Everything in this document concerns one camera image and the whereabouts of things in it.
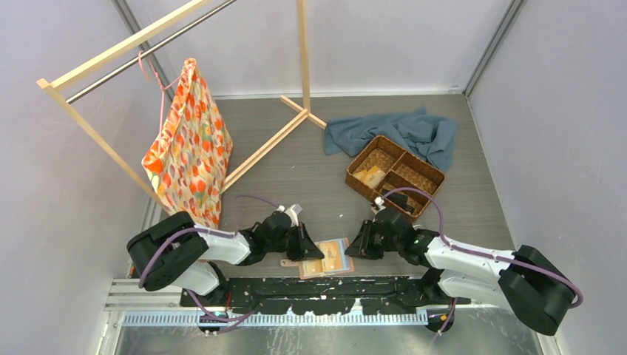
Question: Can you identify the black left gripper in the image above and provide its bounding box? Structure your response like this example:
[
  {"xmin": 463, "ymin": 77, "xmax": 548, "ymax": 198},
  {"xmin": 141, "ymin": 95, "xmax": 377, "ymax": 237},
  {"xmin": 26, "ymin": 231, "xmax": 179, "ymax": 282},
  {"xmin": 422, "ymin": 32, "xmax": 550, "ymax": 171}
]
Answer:
[{"xmin": 265, "ymin": 220, "xmax": 323, "ymax": 261}]

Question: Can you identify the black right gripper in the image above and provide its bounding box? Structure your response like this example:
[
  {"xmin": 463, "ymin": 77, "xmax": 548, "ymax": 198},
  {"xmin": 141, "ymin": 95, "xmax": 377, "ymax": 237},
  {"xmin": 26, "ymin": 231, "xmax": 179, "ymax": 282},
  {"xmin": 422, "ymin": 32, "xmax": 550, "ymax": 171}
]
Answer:
[{"xmin": 346, "ymin": 220, "xmax": 401, "ymax": 260}]

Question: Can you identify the yellow credit card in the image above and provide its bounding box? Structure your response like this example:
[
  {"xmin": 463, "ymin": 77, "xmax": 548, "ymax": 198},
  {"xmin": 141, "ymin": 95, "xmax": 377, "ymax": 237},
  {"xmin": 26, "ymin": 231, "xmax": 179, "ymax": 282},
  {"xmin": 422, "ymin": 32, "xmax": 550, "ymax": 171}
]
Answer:
[
  {"xmin": 299, "ymin": 260, "xmax": 324, "ymax": 278},
  {"xmin": 318, "ymin": 239, "xmax": 350, "ymax": 273},
  {"xmin": 361, "ymin": 166, "xmax": 386, "ymax": 189}
]

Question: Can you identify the orange credit card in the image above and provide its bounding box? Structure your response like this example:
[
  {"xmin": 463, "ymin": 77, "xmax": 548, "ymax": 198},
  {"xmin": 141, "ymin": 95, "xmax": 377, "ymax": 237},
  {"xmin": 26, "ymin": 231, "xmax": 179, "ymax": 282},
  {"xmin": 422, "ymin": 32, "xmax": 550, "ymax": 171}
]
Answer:
[{"xmin": 353, "ymin": 170, "xmax": 367, "ymax": 183}]

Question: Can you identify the woven wicker divided basket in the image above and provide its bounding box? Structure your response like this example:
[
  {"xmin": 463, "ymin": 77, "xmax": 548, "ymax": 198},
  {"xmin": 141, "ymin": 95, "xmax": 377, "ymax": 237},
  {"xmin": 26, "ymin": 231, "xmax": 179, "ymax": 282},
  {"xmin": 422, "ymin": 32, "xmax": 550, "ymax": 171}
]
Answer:
[{"xmin": 345, "ymin": 135, "xmax": 446, "ymax": 222}]

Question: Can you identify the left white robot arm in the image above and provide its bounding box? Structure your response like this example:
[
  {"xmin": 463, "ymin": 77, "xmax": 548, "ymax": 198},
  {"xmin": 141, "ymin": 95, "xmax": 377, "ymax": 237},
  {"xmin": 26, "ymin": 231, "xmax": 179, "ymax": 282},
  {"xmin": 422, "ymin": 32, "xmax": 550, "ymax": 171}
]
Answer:
[{"xmin": 126, "ymin": 204, "xmax": 325, "ymax": 306}]

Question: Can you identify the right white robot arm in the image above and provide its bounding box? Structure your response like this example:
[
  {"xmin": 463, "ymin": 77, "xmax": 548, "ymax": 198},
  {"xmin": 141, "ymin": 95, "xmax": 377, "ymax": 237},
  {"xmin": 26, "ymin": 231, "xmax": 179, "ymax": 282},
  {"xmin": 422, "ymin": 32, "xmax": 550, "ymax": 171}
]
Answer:
[{"xmin": 345, "ymin": 199, "xmax": 581, "ymax": 336}]

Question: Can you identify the blue-grey crumpled cloth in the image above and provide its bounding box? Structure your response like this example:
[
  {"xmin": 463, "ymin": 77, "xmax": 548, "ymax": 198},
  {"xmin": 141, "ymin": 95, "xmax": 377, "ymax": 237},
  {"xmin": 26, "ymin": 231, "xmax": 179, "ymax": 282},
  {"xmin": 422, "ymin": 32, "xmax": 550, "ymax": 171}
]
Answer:
[{"xmin": 323, "ymin": 106, "xmax": 458, "ymax": 172}]

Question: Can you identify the orange floral hanging garment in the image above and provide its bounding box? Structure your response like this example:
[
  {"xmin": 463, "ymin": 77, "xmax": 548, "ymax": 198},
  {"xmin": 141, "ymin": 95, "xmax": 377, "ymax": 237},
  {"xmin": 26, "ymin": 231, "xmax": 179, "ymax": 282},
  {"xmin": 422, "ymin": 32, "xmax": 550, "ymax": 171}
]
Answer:
[{"xmin": 141, "ymin": 58, "xmax": 233, "ymax": 228}]

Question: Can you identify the pink clothes hanger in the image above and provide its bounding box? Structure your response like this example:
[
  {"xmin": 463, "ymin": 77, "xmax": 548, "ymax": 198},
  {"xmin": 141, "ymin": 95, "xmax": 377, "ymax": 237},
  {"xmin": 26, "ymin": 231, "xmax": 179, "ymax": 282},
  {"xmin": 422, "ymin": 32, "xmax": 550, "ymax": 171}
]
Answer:
[{"xmin": 138, "ymin": 50, "xmax": 183, "ymax": 132}]

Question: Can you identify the wooden clothes rack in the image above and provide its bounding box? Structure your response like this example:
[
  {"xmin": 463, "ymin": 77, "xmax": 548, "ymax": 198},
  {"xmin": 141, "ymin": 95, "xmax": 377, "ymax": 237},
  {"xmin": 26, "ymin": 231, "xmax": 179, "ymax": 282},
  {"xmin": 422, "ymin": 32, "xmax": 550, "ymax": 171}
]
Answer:
[{"xmin": 36, "ymin": 0, "xmax": 327, "ymax": 209}]

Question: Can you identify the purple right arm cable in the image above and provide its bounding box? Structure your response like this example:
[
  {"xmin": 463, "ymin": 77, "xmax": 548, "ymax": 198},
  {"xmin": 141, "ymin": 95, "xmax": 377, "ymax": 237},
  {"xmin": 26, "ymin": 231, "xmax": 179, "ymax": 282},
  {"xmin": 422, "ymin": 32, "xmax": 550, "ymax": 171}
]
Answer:
[{"xmin": 374, "ymin": 186, "xmax": 584, "ymax": 334}]

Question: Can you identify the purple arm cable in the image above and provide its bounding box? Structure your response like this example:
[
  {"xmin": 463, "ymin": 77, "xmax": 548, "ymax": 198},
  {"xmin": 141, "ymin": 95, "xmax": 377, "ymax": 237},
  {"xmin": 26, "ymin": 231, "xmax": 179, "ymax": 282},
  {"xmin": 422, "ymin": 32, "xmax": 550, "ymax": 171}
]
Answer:
[
  {"xmin": 374, "ymin": 186, "xmax": 584, "ymax": 334},
  {"xmin": 138, "ymin": 194, "xmax": 282, "ymax": 334}
]

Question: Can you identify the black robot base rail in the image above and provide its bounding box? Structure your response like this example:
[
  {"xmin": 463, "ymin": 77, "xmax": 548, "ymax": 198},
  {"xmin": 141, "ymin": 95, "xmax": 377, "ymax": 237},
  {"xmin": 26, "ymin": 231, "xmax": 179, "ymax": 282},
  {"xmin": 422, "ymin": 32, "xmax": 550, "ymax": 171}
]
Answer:
[{"xmin": 197, "ymin": 277, "xmax": 451, "ymax": 315}]

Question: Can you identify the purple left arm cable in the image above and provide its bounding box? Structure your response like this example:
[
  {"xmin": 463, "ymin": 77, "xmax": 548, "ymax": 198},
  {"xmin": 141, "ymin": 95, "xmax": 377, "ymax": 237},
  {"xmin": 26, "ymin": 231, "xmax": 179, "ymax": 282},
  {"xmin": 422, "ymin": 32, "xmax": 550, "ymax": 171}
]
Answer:
[{"xmin": 138, "ymin": 194, "xmax": 282, "ymax": 334}]

